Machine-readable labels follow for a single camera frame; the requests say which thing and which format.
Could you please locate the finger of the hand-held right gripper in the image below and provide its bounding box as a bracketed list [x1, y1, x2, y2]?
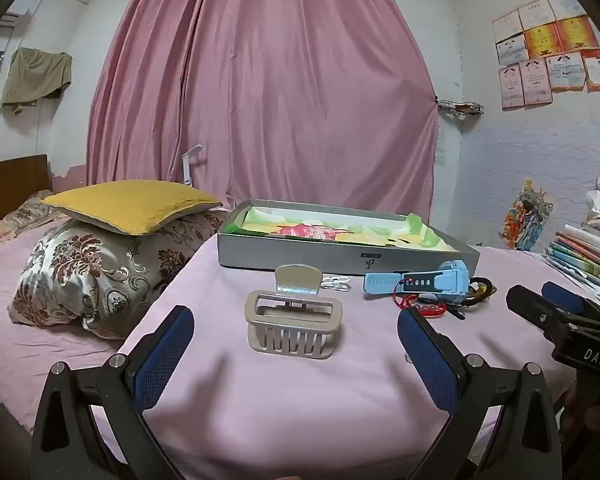
[506, 284, 563, 346]
[541, 281, 600, 318]

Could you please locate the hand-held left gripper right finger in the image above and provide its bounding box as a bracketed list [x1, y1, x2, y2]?
[397, 306, 563, 480]

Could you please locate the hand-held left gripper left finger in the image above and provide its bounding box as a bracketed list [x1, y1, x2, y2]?
[30, 305, 196, 480]

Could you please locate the black hair tie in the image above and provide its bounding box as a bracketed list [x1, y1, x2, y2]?
[445, 277, 496, 321]

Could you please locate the red string bracelet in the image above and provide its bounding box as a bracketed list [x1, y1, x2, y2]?
[392, 272, 446, 318]

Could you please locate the blue smartwatch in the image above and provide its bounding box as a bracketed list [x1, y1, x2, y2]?
[364, 259, 473, 306]

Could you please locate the beige hair claw clip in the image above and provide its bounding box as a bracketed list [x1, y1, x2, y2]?
[244, 263, 344, 361]

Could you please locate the grey shallow box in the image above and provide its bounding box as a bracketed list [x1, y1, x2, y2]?
[217, 199, 482, 276]

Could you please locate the person's right hand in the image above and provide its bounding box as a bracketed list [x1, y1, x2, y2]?
[562, 382, 593, 433]

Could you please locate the stack of books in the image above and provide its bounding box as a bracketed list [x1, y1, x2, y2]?
[545, 225, 600, 291]

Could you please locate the floral satin pillow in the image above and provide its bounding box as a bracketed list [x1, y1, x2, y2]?
[7, 210, 231, 341]

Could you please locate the pink tablecloth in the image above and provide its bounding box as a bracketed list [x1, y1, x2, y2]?
[90, 245, 581, 480]

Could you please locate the pink bed sheet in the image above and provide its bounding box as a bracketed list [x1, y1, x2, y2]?
[0, 225, 131, 436]

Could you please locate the yellow pillow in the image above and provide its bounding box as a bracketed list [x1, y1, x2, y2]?
[41, 180, 224, 237]

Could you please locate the colourful painted box liner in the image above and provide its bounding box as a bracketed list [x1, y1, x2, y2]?
[232, 207, 461, 252]

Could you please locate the white folding stand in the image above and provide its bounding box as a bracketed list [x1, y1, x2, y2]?
[181, 145, 203, 186]

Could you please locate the beige floral quilt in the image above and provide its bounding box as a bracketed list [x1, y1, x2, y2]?
[0, 190, 71, 256]

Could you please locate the wooden headboard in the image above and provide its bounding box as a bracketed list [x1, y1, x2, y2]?
[0, 154, 49, 221]

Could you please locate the pink curtain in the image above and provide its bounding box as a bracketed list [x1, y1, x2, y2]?
[86, 0, 438, 231]

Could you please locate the olive hanging cloth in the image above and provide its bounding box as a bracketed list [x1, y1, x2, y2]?
[0, 47, 73, 116]

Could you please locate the colourful paper wall decoration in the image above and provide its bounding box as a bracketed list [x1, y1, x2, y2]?
[500, 177, 555, 251]

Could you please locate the wire wall rack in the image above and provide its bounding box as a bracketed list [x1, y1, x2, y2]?
[436, 97, 483, 120]

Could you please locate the group of wall certificates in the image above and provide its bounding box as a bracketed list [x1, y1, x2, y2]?
[491, 0, 600, 111]

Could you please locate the white wall shelf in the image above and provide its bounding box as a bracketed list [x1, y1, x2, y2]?
[0, 10, 31, 31]

